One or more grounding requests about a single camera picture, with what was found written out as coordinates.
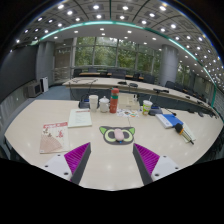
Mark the black office chairs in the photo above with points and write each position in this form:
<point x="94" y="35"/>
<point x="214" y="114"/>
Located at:
<point x="149" y="78"/>

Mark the pale notebook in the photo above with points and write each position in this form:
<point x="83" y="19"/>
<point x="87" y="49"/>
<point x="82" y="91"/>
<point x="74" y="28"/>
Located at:
<point x="190" y="132"/>

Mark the cat face mouse pad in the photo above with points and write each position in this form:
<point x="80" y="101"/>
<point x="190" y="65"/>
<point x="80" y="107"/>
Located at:
<point x="106" y="135"/>

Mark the blue folder with white book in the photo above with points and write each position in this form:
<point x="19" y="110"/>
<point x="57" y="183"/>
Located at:
<point x="169" y="120"/>

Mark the cream cardboard box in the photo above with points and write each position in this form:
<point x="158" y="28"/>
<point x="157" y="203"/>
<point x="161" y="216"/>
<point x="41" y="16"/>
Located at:
<point x="128" y="101"/>

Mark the white lidded mug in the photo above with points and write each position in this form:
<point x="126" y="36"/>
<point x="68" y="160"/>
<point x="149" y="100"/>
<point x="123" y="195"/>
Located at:
<point x="104" y="105"/>

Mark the green printed paper cup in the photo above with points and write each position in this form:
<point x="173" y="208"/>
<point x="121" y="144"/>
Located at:
<point x="146" y="107"/>

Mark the pale green booklet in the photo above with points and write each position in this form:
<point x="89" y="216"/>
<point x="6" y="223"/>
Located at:
<point x="80" y="117"/>

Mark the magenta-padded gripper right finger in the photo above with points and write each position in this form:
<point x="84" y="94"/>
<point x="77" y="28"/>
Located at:
<point x="160" y="166"/>

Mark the white air purifier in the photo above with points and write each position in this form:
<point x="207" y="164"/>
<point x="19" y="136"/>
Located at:
<point x="44" y="84"/>

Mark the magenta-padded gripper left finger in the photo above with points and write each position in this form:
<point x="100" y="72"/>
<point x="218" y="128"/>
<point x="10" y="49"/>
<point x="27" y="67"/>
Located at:
<point x="63" y="165"/>

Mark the white sticker sheet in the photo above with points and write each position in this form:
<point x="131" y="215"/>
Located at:
<point x="127" y="113"/>

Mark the white paper cup stack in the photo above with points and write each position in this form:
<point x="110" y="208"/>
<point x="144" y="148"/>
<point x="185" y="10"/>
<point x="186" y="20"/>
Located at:
<point x="93" y="102"/>

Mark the pink computer mouse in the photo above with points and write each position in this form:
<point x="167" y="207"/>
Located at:
<point x="119" y="134"/>

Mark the red drink bottle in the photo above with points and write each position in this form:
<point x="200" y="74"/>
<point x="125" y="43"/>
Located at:
<point x="114" y="100"/>

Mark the dark desk microphone unit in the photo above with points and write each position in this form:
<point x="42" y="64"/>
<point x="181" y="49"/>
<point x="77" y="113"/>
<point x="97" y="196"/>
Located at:
<point x="84" y="103"/>
<point x="155" y="111"/>

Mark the ceiling lights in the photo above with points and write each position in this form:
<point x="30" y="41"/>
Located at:
<point x="128" y="32"/>

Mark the long curved conference desk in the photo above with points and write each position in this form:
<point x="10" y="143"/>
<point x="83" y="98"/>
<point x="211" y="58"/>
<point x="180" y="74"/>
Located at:
<point x="100" y="82"/>

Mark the red-titled magazine with fan picture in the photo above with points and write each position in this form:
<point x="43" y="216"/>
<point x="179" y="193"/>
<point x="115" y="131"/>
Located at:
<point x="54" y="136"/>

